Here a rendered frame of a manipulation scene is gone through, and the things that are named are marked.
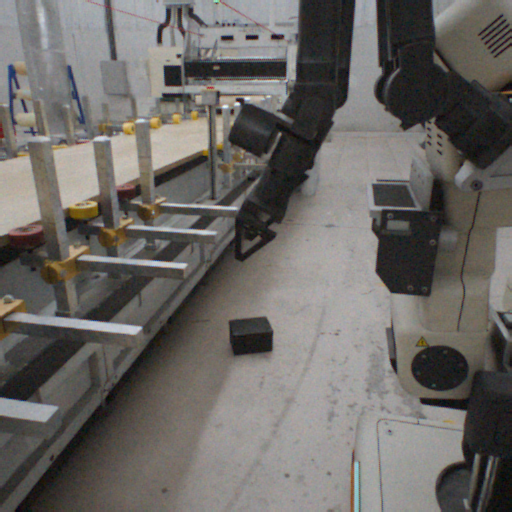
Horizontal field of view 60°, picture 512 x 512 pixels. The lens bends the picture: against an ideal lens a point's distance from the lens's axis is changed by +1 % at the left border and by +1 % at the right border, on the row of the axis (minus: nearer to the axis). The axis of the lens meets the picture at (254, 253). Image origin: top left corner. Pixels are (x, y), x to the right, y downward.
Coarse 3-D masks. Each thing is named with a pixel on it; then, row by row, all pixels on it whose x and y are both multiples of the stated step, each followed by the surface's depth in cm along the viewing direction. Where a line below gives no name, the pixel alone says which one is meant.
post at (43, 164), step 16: (32, 144) 96; (48, 144) 97; (32, 160) 97; (48, 160) 98; (48, 176) 98; (48, 192) 99; (48, 208) 100; (48, 224) 102; (64, 224) 105; (48, 240) 103; (64, 240) 105; (48, 256) 105; (64, 256) 106; (64, 288) 107; (64, 304) 109
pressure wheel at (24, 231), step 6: (18, 228) 112; (24, 228) 110; (30, 228) 112; (36, 228) 112; (42, 228) 112; (12, 234) 107; (18, 234) 107; (24, 234) 107; (30, 234) 108; (36, 234) 109; (42, 234) 111; (12, 240) 108; (18, 240) 107; (24, 240) 108; (30, 240) 108; (36, 240) 109; (42, 240) 111; (12, 246) 109; (18, 246) 108; (24, 246) 108; (30, 246) 109; (30, 252) 112
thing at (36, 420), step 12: (0, 408) 60; (12, 408) 60; (24, 408) 60; (36, 408) 60; (48, 408) 60; (0, 420) 60; (12, 420) 59; (24, 420) 59; (36, 420) 58; (48, 420) 59; (60, 420) 61; (12, 432) 60; (24, 432) 60; (36, 432) 59; (48, 432) 59
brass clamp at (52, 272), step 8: (72, 248) 113; (80, 248) 113; (88, 248) 114; (72, 256) 108; (80, 256) 111; (48, 264) 103; (56, 264) 104; (64, 264) 105; (72, 264) 108; (40, 272) 104; (48, 272) 103; (56, 272) 103; (64, 272) 104; (72, 272) 108; (48, 280) 104; (56, 280) 104; (64, 280) 106
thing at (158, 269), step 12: (24, 252) 113; (36, 252) 112; (24, 264) 112; (36, 264) 112; (84, 264) 109; (96, 264) 108; (108, 264) 107; (120, 264) 107; (132, 264) 106; (144, 264) 106; (156, 264) 106; (168, 264) 106; (180, 264) 106; (156, 276) 106; (168, 276) 105; (180, 276) 104
